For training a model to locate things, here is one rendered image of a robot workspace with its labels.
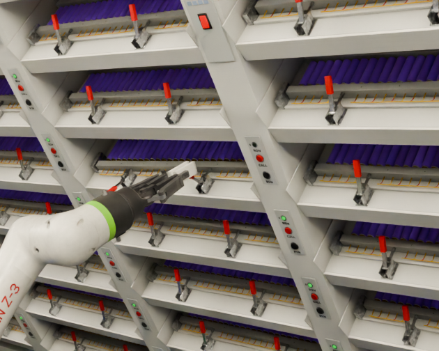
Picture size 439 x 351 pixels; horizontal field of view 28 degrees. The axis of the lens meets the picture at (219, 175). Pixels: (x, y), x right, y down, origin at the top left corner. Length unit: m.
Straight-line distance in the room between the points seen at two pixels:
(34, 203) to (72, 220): 1.03
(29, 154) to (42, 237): 0.86
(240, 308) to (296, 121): 0.70
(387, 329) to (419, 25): 0.81
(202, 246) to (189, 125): 0.41
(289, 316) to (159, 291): 0.46
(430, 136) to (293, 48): 0.30
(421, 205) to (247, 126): 0.39
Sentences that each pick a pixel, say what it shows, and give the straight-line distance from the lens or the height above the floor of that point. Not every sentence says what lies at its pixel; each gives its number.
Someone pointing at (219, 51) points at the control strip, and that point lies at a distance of 1.72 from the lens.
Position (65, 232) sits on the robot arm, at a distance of 1.71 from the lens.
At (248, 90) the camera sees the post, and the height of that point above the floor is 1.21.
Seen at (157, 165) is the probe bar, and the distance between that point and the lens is 2.16.
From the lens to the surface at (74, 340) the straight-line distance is 3.08.
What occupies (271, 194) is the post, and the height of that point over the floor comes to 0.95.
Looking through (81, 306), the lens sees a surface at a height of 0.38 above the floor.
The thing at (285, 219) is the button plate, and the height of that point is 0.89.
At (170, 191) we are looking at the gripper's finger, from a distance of 1.88.
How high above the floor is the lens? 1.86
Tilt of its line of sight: 26 degrees down
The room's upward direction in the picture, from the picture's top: 23 degrees counter-clockwise
